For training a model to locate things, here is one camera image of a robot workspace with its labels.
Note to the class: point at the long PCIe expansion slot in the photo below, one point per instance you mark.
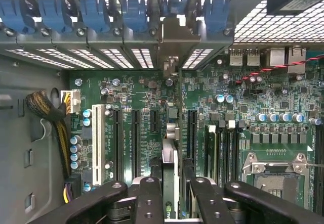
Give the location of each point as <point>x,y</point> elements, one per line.
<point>118,145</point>
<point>136,143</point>
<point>192,133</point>

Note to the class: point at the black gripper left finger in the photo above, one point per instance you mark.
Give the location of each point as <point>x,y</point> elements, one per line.
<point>149,203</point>

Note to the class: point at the black RAM slot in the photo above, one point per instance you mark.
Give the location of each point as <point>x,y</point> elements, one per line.
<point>319,171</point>
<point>229,155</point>
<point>211,153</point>
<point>222,155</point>
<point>237,155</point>

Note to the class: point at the green motherboard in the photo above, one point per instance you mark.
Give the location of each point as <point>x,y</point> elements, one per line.
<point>141,82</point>

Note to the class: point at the silver ethernet port block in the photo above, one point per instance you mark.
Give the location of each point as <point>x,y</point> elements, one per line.
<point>296,61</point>

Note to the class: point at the blue card retention clip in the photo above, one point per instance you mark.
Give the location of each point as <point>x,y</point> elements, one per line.
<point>54,14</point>
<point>216,14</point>
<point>15,14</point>
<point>176,5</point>
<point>95,14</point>
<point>135,14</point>

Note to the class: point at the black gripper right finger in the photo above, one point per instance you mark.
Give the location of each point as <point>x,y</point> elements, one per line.
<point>210,203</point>

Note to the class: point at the silver USB port block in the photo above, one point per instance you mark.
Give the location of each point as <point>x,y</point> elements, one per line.
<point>278,57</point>
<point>236,57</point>
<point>253,57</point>

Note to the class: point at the white power connector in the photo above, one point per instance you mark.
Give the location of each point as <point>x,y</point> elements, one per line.
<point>73,101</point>

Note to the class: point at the CPU socket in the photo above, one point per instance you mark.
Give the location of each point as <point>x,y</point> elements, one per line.
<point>278,183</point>

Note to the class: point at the thin metal locking lever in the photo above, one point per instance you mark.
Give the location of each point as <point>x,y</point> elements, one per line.
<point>315,166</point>

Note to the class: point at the white PCI expansion slot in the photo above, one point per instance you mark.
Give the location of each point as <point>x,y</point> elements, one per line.
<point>98,145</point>

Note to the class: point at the short PCIe expansion slot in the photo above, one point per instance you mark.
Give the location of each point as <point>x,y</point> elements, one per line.
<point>155,121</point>

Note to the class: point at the grey open PC case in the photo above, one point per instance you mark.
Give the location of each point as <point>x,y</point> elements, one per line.
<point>25,82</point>

